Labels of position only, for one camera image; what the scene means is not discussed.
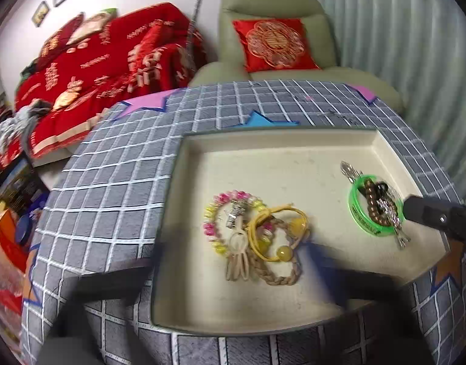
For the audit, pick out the dark printed box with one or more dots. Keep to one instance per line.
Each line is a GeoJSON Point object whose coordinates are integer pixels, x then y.
{"type": "Point", "coordinates": [20, 184]}

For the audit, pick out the grey clothes pile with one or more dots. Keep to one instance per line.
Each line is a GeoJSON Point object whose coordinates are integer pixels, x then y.
{"type": "Point", "coordinates": [22, 121]}

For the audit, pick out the green armchair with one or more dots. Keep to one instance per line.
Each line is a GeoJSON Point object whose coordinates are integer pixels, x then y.
{"type": "Point", "coordinates": [233, 26]}

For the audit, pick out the floor lamp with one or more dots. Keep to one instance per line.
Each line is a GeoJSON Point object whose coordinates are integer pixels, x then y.
{"type": "Point", "coordinates": [198, 15]}

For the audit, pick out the clear plastic bag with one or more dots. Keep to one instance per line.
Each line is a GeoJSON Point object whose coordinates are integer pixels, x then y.
{"type": "Point", "coordinates": [3, 304]}

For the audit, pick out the orange red box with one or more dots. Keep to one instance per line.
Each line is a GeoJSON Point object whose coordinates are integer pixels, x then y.
{"type": "Point", "coordinates": [6, 239]}

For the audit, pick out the small picture frame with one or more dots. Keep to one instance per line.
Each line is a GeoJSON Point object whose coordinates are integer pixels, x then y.
{"type": "Point", "coordinates": [40, 13]}

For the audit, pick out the cream jewelry tray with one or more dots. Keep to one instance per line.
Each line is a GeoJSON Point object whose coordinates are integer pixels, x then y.
{"type": "Point", "coordinates": [301, 167]}

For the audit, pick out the orange star sticker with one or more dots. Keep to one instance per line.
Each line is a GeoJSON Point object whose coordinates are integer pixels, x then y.
{"type": "Point", "coordinates": [448, 270]}
{"type": "Point", "coordinates": [29, 277]}

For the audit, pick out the blue printed box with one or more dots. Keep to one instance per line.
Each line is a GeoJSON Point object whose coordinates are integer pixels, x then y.
{"type": "Point", "coordinates": [27, 224]}

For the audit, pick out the cream printed cushion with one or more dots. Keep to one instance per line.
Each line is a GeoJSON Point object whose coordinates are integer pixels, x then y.
{"type": "Point", "coordinates": [90, 24]}

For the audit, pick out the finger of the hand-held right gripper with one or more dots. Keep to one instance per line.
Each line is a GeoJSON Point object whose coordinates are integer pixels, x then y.
{"type": "Point", "coordinates": [427, 211]}

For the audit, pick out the grey checked tablecloth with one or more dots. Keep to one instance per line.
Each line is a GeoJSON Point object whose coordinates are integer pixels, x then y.
{"type": "Point", "coordinates": [111, 182]}

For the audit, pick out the small pink star sticker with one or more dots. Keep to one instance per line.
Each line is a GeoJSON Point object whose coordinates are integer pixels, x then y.
{"type": "Point", "coordinates": [364, 93]}

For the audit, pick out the red printed sofa blanket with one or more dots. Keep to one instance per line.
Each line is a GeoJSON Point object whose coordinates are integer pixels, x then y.
{"type": "Point", "coordinates": [103, 68]}

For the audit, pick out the pale green curtain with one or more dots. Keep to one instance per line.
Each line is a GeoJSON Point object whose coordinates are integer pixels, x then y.
{"type": "Point", "coordinates": [408, 53]}

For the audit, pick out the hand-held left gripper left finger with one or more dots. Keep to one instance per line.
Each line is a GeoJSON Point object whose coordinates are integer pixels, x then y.
{"type": "Point", "coordinates": [103, 285]}

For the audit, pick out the large pink star sticker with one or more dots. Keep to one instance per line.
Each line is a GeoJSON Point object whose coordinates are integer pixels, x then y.
{"type": "Point", "coordinates": [145, 103]}

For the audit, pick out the red embroidered cushion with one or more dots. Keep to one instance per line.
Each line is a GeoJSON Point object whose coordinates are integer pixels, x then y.
{"type": "Point", "coordinates": [275, 43]}

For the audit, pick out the blue star sticker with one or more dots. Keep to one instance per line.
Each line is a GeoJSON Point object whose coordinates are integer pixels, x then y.
{"type": "Point", "coordinates": [263, 121]}

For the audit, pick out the small silver charm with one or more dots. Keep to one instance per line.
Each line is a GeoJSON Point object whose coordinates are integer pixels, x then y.
{"type": "Point", "coordinates": [349, 169]}

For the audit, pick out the dark red pillow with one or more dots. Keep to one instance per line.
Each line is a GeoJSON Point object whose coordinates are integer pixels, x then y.
{"type": "Point", "coordinates": [60, 38]}

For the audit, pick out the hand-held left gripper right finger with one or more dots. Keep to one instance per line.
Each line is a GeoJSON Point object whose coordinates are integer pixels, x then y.
{"type": "Point", "coordinates": [370, 285]}

